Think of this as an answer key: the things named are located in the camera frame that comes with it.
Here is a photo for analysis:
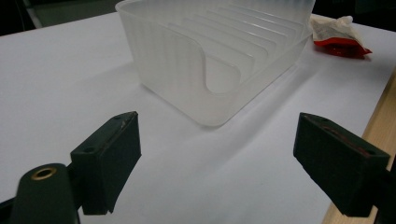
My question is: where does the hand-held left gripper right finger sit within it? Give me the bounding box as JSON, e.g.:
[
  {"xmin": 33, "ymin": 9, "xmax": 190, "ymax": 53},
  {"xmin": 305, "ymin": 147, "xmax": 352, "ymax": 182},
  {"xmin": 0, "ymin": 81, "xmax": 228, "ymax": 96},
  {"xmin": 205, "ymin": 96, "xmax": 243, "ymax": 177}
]
[{"xmin": 292, "ymin": 112, "xmax": 391, "ymax": 217}]

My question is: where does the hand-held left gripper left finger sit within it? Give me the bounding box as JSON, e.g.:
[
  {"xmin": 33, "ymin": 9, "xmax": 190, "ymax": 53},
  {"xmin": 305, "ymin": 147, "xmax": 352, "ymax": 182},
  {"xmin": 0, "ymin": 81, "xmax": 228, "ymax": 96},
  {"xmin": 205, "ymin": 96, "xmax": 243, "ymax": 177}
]
[{"xmin": 70, "ymin": 110, "xmax": 142, "ymax": 216}]

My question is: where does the translucent plastic dish rack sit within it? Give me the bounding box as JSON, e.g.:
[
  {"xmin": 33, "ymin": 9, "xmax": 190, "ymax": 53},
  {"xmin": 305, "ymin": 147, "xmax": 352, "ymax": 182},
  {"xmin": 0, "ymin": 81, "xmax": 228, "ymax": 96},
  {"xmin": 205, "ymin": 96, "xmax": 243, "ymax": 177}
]
[{"xmin": 115, "ymin": 0, "xmax": 317, "ymax": 128}]

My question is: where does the red and white snack packet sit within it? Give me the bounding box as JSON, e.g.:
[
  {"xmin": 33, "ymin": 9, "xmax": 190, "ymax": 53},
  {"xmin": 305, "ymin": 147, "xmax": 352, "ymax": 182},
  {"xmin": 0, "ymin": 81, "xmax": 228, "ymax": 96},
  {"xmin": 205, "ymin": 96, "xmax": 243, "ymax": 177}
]
[{"xmin": 308, "ymin": 13, "xmax": 373, "ymax": 59}]

